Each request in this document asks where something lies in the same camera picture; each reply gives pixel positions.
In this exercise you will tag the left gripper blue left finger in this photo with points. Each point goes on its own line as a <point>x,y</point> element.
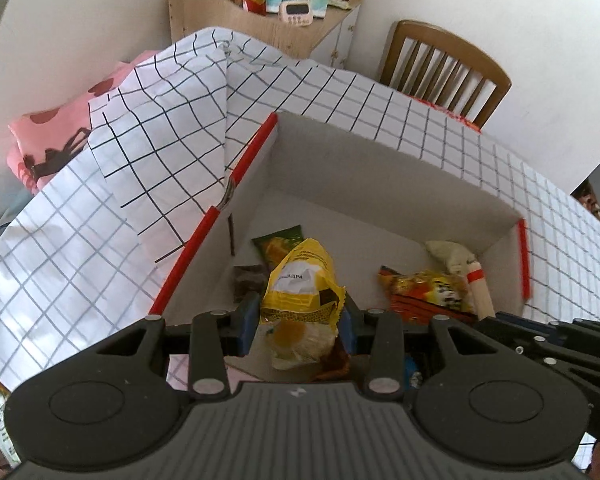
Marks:
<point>215,335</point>

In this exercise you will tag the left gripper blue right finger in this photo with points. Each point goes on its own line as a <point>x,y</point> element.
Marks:
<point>374,340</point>

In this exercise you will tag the brown orange snack bag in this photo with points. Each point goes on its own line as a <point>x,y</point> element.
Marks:
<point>335,366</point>

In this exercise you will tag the blue oreo packet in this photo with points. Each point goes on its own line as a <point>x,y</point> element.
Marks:
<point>412,375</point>

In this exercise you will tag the red orange chip bag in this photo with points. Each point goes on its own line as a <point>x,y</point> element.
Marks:
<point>418,297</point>

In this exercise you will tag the dark green small packet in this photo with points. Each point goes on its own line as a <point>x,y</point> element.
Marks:
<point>248,279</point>

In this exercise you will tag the white orange snack packet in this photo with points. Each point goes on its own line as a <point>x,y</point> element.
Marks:
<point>293,343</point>

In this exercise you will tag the yellow snack packet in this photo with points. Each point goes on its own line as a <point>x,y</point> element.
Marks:
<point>304,288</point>

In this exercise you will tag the clear small candy packet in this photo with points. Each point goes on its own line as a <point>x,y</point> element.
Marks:
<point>476,281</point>

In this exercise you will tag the green biscuit packet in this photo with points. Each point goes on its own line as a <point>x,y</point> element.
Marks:
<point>273,248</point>

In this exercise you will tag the pale green-flecked snack bag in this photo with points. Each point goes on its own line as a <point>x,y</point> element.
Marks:
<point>456,257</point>

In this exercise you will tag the red and white cardboard box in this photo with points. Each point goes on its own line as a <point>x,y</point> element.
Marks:
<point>367,205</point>

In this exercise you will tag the white black grid tablecloth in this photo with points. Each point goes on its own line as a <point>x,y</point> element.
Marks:
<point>98,244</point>

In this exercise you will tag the red chair cushion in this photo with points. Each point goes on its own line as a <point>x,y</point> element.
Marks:
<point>425,115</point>

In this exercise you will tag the pink patterned cloth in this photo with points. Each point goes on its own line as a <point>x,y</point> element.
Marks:
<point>45,142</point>

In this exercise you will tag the wooden chair behind table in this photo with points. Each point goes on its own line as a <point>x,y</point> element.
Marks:
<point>436,67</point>

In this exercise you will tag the wooden side cabinet with drawers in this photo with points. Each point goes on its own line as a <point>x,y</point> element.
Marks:
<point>327,40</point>

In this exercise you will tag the pink digital timer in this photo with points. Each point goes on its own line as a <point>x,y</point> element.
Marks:
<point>296,13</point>

